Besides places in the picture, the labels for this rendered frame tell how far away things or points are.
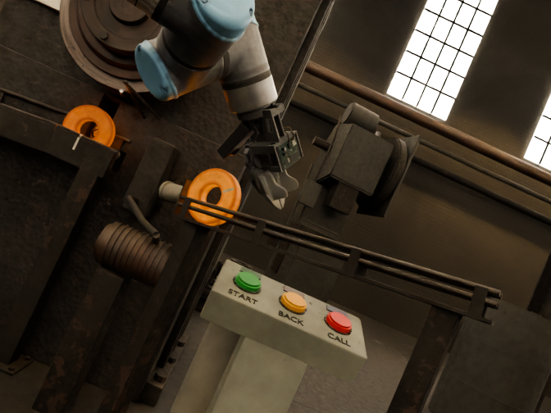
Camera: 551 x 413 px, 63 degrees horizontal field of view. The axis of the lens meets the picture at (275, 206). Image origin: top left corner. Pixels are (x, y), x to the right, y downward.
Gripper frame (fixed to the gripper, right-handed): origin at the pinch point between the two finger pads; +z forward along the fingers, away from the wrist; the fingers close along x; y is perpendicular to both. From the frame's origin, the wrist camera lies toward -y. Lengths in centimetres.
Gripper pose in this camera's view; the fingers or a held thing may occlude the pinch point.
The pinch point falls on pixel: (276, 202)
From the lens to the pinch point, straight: 90.7
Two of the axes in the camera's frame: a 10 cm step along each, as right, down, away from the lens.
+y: 7.5, 0.7, -6.5
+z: 2.8, 8.7, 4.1
